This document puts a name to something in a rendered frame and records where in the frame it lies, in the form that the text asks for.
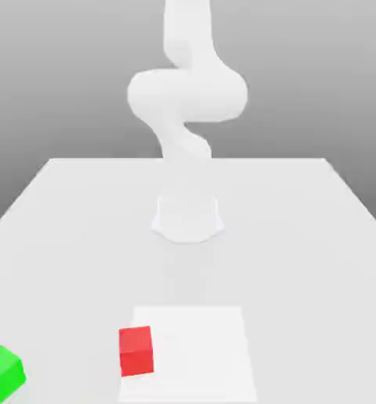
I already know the small red cube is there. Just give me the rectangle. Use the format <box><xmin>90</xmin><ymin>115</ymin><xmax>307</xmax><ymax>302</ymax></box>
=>
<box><xmin>118</xmin><ymin>325</ymin><xmax>154</xmax><ymax>378</ymax></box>

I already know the small green cube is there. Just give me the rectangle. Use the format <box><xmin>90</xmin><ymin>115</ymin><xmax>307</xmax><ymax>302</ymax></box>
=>
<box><xmin>0</xmin><ymin>344</ymin><xmax>28</xmax><ymax>404</ymax></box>

